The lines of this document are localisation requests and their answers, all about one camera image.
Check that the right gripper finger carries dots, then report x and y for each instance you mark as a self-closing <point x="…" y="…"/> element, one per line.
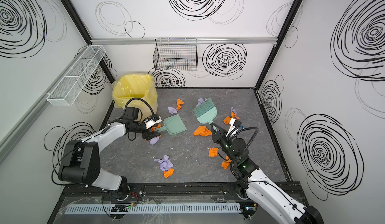
<point x="216" y="137"/>
<point x="215" y="128"/>

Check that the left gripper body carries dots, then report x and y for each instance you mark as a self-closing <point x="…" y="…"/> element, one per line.
<point x="150" y="131"/>

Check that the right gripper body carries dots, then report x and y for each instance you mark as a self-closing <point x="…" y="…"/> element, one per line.
<point x="219" y="136"/>

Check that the green plastic dustpan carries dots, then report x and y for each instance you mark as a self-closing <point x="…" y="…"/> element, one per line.
<point x="173" y="125"/>

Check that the green hand brush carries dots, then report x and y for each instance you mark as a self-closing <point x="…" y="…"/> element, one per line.
<point x="206" y="112"/>

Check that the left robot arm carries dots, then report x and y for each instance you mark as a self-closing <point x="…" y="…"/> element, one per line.
<point x="81" y="164"/>

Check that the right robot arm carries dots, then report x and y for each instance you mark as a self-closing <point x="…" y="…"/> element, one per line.
<point x="255" y="183"/>

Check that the orange scrap by dustpan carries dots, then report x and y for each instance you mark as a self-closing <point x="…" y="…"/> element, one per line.
<point x="155" y="127"/>

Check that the orange scrap lower middle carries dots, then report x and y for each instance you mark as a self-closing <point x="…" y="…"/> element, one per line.
<point x="213" y="152"/>

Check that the orange scrap lower right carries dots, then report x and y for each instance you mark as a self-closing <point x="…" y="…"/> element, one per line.
<point x="226" y="163"/>

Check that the purple scrap far right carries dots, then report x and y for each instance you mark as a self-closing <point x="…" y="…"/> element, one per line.
<point x="233" y="110"/>

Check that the purple scrap small back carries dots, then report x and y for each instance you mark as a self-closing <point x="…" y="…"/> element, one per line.
<point x="172" y="110"/>

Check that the purple scrap front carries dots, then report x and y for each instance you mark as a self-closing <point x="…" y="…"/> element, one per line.
<point x="165" y="163"/>

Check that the purple scrap pair back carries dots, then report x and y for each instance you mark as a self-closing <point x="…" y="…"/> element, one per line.
<point x="200" y="101"/>

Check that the cream trash bin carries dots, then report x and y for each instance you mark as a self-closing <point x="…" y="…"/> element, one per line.
<point x="144" y="109"/>

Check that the orange scrap near back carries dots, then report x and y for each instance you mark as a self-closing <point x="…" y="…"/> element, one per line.
<point x="180" y="103"/>

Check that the orange scrap front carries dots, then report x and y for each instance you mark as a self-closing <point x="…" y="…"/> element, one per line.
<point x="168" y="173"/>

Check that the yellow bin liner bag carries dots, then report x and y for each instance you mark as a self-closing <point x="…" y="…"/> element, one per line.
<point x="134" y="86"/>

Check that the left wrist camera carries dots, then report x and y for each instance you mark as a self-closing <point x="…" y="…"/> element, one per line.
<point x="150" y="122"/>

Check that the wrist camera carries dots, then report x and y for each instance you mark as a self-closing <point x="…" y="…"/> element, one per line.
<point x="150" y="122"/>
<point x="234" y="126"/>

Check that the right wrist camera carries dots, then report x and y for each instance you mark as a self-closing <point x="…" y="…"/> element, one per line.
<point x="234" y="126"/>

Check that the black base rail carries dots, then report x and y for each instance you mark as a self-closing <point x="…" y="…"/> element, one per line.
<point x="144" y="191"/>

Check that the white slotted cable duct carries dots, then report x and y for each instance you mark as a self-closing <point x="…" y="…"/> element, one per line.
<point x="116" y="209"/>

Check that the black wire basket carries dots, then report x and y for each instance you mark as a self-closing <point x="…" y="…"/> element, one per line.
<point x="176" y="53"/>

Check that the white wire shelf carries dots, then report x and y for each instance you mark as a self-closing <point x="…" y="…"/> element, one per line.
<point x="83" y="75"/>

